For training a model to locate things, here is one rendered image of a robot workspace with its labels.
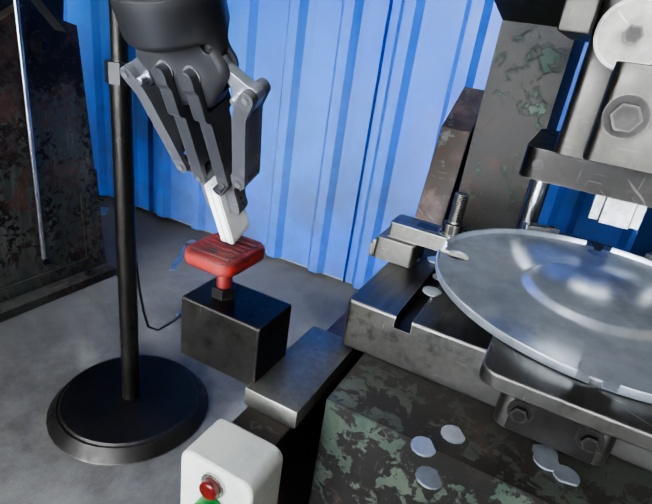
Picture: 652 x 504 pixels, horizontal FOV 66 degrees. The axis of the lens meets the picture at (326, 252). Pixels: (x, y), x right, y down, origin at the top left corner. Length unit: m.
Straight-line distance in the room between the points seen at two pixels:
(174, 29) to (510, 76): 0.52
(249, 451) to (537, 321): 0.26
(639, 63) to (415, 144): 1.37
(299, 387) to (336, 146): 1.47
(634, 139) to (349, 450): 0.37
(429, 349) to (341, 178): 1.46
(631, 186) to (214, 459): 0.44
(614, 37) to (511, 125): 0.30
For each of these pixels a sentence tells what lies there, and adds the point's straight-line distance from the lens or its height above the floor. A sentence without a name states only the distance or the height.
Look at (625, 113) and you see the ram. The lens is 0.47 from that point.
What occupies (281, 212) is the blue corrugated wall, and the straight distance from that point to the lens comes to 2.10.
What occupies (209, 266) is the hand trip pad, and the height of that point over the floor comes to 0.75.
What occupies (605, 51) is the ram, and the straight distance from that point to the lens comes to 0.50.
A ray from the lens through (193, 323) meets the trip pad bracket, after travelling 0.53.
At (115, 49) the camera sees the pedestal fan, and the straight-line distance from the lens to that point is 1.08.
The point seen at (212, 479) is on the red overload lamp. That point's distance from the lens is 0.47.
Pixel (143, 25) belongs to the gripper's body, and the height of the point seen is 0.95.
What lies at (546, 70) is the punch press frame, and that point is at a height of 0.95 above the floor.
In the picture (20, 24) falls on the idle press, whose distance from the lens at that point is 1.71.
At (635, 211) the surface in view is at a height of 0.84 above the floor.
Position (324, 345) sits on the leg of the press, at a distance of 0.58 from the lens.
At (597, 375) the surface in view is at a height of 0.78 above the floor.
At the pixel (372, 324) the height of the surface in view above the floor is 0.69.
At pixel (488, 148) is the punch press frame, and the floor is 0.84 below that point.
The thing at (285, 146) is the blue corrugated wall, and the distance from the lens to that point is 2.01.
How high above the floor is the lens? 0.97
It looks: 24 degrees down
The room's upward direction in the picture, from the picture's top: 8 degrees clockwise
